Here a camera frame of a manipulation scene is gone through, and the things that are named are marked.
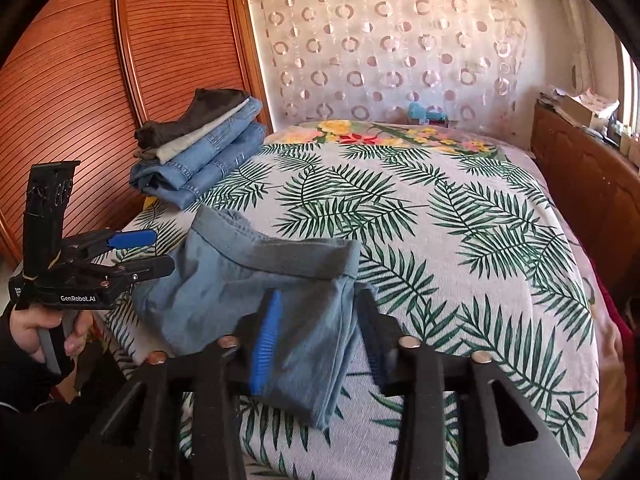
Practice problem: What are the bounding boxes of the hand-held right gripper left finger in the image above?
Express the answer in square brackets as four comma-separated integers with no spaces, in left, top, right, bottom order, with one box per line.
[72,290,285,480]

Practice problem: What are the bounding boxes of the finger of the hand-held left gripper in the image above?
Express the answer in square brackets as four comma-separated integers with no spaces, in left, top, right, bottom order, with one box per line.
[86,255,176,287]
[60,229,158,262]

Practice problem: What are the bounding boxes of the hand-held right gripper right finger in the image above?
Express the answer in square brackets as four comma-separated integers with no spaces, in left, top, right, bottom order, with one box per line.
[355,289,583,480]

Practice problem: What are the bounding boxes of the grey-blue pants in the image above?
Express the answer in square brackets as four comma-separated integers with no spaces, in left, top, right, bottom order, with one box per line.
[132,206,378,430]

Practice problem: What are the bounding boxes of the light grey pants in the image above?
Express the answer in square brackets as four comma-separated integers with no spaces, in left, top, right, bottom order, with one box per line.
[137,97,251,165]

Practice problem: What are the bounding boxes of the dark brown pants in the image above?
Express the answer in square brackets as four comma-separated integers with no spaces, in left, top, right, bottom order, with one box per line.
[134,88,251,150]

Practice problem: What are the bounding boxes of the person's left hand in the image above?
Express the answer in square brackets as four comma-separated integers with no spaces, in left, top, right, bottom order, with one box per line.
[9,305,96,367]

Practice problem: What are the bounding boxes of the blue denim jeans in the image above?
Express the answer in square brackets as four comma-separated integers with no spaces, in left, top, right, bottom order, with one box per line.
[160,97,264,171]
[130,125,267,209]

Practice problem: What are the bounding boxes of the leaf print bed sheet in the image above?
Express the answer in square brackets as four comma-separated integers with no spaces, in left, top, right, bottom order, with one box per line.
[102,140,601,480]

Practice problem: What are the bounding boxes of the wooden wardrobe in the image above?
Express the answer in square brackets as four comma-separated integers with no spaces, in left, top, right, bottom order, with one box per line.
[0,0,273,271]

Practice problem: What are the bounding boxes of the floral blanket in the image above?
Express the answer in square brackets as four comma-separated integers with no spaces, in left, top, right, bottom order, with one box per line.
[262,119,536,161]

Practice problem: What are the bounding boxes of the teal plastic bag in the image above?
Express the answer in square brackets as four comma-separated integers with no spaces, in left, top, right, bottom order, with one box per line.
[406,102,448,126]

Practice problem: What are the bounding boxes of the red bed cover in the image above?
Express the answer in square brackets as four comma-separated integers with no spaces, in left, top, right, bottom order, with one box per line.
[592,275,633,356]

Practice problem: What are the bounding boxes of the wooden cabinet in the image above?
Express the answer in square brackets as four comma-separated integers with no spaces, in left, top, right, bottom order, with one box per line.
[530,101,640,281]

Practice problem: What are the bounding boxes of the circle pattern lace curtain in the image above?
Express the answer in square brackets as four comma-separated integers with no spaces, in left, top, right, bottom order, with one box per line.
[247,0,528,128]

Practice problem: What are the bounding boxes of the cardboard box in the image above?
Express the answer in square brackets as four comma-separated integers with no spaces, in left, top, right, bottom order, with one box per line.
[557,92,608,128]

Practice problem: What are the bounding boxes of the printed paper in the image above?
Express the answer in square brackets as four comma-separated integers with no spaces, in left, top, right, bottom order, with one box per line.
[575,87,621,116]

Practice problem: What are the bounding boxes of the cream window curtain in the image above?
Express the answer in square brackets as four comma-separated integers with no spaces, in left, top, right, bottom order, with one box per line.
[570,10,592,97]

